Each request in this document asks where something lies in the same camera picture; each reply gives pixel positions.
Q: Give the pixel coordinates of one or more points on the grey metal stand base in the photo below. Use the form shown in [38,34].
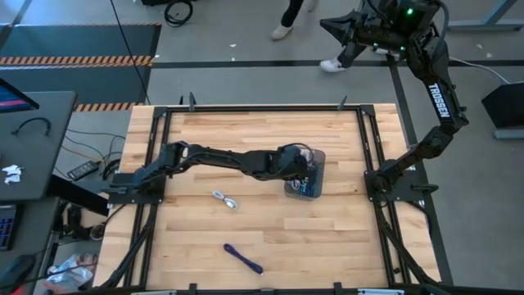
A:
[507,134]

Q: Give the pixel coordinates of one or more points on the clear grey plastic bin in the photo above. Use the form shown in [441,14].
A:
[320,172]

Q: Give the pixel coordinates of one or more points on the dark grey desk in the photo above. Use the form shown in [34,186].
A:
[32,229]
[37,155]

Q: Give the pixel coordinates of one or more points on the black angled box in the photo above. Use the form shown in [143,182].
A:
[505,106]

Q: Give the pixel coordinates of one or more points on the black computer monitor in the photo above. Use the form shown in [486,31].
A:
[12,98]

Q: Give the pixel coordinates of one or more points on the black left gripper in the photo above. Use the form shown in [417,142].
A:
[296,164]

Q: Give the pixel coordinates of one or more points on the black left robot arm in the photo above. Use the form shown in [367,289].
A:
[229,157]

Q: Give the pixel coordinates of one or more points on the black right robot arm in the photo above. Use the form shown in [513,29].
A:
[440,102]

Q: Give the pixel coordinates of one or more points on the black power adapter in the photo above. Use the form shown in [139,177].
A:
[83,170]

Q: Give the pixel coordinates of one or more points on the round cup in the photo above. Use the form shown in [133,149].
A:
[98,232]

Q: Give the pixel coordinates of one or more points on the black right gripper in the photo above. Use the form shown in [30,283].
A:
[378,26]

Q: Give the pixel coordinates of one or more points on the clear plastic bag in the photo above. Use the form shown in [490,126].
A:
[71,270]

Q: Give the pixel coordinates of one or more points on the grey metal desk leg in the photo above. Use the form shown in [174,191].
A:
[483,26]

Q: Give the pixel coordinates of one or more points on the black computer mouse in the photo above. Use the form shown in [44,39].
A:
[16,270]

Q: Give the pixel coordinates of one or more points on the white crumpled paper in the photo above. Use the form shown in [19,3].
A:
[11,172]

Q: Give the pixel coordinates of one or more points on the black keyboard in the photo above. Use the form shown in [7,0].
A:
[6,227]

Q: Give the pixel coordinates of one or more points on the silver aluminium bracket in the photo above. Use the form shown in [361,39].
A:
[153,292]
[380,292]

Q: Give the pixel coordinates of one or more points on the person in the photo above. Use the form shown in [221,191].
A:
[281,32]

